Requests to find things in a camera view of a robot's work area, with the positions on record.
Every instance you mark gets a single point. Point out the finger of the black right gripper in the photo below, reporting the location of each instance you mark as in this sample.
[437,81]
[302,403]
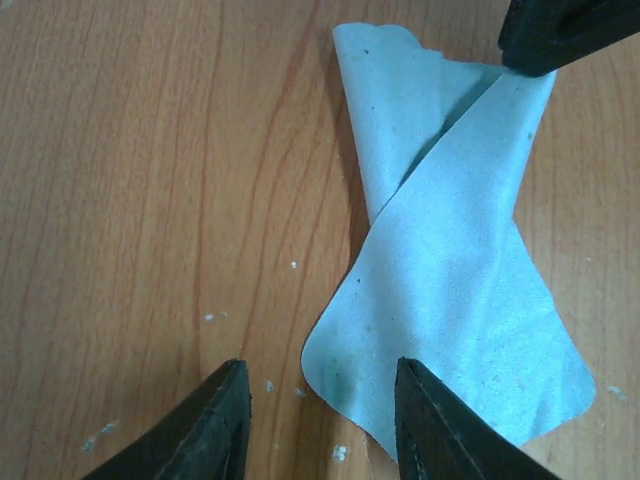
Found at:
[540,36]

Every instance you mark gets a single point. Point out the light blue cleaning cloth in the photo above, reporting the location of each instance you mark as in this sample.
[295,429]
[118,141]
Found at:
[443,275]

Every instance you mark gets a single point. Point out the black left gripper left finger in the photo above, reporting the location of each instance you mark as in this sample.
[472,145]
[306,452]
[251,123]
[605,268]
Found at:
[206,436]

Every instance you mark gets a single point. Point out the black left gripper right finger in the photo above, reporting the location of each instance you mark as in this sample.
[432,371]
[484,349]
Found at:
[439,437]

